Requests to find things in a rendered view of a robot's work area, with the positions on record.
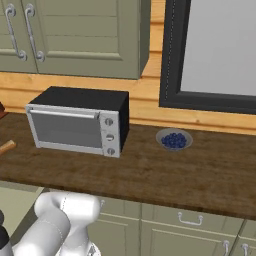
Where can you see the wide green base cupboard door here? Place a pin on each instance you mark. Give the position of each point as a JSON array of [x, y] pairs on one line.
[[180, 241]]

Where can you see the open green drawer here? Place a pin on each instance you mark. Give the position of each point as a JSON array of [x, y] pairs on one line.
[[15, 203]]

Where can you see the wide green wall cupboard door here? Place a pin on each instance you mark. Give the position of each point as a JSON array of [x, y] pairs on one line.
[[86, 36]]

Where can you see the wide green drawer front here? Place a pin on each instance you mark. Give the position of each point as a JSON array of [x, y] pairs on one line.
[[160, 215]]

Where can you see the grey bowl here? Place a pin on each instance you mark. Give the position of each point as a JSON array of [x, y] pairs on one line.
[[186, 143]]

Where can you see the dark grey window frame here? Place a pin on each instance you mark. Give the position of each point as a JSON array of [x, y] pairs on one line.
[[170, 66]]

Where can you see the wooden rolling pin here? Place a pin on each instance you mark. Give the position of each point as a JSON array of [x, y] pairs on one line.
[[7, 146]]

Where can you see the grey glass toaster oven door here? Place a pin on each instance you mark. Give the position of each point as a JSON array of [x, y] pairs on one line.
[[66, 128]]

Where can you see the blueberries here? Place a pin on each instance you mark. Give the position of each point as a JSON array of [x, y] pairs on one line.
[[173, 140]]

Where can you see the short green drawer front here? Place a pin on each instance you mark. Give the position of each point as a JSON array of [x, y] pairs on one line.
[[121, 208]]

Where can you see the silver toaster oven knob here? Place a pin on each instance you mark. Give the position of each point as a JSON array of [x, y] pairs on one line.
[[111, 151], [110, 137], [109, 122]]

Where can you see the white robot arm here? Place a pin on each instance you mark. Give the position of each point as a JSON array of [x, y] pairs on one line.
[[56, 220]]

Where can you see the black and silver toaster oven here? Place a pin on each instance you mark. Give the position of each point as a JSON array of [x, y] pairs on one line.
[[83, 100]]

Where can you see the narrow green wall cupboard door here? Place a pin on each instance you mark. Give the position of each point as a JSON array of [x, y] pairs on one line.
[[6, 63]]

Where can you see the dark brown object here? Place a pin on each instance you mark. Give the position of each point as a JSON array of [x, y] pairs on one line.
[[2, 111]]

